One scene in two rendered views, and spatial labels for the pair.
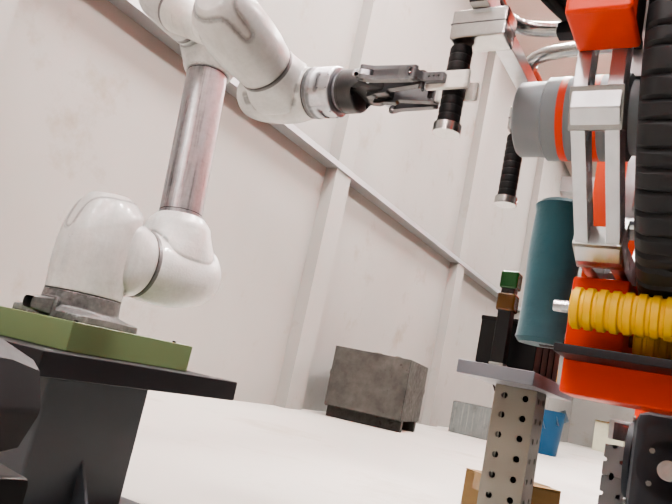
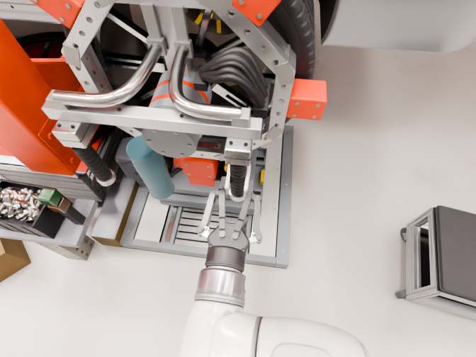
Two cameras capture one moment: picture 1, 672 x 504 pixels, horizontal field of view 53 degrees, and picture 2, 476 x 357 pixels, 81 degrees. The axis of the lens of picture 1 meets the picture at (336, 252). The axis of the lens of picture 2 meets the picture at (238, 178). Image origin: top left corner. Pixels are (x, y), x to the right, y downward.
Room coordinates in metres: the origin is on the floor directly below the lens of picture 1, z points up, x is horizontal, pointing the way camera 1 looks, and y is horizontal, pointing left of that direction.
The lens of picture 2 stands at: (1.11, 0.16, 1.37)
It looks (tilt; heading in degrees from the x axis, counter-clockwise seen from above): 60 degrees down; 246
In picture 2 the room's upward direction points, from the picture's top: straight up
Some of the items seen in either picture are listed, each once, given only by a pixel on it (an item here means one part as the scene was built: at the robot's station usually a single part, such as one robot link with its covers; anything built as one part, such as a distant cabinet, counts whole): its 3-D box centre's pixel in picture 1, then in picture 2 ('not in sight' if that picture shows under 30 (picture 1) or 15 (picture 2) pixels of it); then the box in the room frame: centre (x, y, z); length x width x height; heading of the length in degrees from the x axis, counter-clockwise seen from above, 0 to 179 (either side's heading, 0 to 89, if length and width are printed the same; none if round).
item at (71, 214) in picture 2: (505, 319); (65, 209); (1.46, -0.40, 0.55); 0.03 x 0.03 x 0.21; 58
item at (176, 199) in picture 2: not in sight; (215, 175); (0.91, -0.56, 0.13); 0.50 x 0.36 x 0.10; 148
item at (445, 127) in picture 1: (454, 88); (238, 178); (0.98, -0.13, 0.83); 0.04 x 0.04 x 0.16
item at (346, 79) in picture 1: (365, 90); (227, 246); (1.06, 0.01, 0.83); 0.09 x 0.08 x 0.07; 58
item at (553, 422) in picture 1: (547, 430); not in sight; (8.50, -3.05, 0.29); 0.49 x 0.45 x 0.58; 60
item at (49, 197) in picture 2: (511, 281); (49, 197); (1.46, -0.40, 0.64); 0.04 x 0.04 x 0.04; 58
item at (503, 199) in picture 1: (511, 168); (93, 161); (1.27, -0.31, 0.83); 0.04 x 0.04 x 0.16
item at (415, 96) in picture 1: (406, 95); (222, 214); (1.04, -0.06, 0.83); 0.11 x 0.01 x 0.04; 69
